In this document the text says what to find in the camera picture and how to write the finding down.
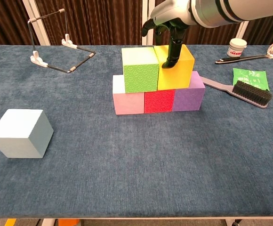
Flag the green cube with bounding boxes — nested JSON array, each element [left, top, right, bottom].
[[121, 47, 160, 94]]

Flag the orange plastic object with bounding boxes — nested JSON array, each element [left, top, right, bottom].
[[57, 218, 80, 226]]

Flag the small white jar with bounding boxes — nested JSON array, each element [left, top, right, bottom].
[[227, 38, 248, 58]]

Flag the light blue cube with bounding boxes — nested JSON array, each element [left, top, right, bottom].
[[0, 108, 54, 159]]

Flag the yellow cube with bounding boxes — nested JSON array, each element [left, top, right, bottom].
[[153, 44, 195, 91]]

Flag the green sachet packet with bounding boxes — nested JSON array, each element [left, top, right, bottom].
[[232, 67, 271, 91]]

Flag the grey brush black bristles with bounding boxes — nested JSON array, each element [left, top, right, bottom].
[[200, 75, 273, 109]]

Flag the purple cube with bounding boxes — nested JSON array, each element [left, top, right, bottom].
[[173, 71, 206, 112]]

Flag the blue fabric table mat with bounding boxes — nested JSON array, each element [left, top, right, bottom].
[[0, 44, 273, 218]]

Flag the pink white cube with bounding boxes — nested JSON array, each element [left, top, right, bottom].
[[112, 74, 145, 116]]

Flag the orange cube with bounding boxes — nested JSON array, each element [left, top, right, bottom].
[[144, 89, 176, 114]]

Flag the metal wire stand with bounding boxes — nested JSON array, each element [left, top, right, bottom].
[[27, 8, 96, 74]]

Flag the white partition frame post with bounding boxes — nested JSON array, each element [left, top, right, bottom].
[[237, 21, 249, 46], [142, 0, 155, 46], [22, 0, 51, 46]]

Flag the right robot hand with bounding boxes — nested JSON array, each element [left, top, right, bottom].
[[141, 0, 197, 69]]

